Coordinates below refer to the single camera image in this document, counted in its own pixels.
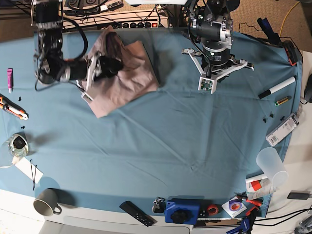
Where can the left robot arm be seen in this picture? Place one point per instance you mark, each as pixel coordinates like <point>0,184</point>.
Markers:
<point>210,30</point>

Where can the power strip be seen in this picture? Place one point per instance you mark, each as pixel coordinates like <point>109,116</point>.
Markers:
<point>102,22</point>

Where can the pink T-shirt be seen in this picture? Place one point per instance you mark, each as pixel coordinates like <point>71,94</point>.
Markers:
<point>135,79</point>

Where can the white paper card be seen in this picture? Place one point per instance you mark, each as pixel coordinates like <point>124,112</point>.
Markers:
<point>24,166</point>

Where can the glass jar with black item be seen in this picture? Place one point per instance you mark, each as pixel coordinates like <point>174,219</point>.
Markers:
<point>17,145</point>

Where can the teal table cloth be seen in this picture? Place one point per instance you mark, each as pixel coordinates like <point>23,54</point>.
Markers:
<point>175,141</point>

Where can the frosted plastic cup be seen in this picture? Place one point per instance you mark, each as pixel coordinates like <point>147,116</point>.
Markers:
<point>272,166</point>

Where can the white marker pen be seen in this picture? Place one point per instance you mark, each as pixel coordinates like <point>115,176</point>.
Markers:
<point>277,87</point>

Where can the white red carton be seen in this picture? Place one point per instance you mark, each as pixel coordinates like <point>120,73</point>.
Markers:
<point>259,186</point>

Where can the purple glue tube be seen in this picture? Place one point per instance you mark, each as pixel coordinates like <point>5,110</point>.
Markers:
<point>10,79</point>

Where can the black cable ties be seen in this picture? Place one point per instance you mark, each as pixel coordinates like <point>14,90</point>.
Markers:
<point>33,173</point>

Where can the black remote control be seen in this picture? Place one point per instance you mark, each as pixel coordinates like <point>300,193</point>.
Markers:
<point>135,212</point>

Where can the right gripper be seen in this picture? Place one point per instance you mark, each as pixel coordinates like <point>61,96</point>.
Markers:
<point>99,65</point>

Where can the orange utility knife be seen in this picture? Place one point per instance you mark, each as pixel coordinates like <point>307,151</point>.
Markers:
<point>13,109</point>

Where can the grey ceramic mug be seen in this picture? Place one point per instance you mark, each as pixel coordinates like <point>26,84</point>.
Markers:
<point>46,204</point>

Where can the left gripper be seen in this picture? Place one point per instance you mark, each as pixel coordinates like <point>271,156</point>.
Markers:
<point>209,78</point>

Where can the green yellow battery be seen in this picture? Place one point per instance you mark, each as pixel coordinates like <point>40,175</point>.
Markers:
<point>281,101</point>

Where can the blue box with knob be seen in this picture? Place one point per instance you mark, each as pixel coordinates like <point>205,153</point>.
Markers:
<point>182,211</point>

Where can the white barcode package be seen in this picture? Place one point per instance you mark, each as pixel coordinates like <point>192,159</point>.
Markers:
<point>283,129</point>

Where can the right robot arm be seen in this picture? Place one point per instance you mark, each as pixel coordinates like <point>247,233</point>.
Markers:
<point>51,67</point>

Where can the red tape roll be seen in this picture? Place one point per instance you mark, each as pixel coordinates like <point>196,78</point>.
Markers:
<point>212,209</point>

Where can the disc in paper sleeve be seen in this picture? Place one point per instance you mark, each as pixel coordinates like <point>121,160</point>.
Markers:
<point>234,207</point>

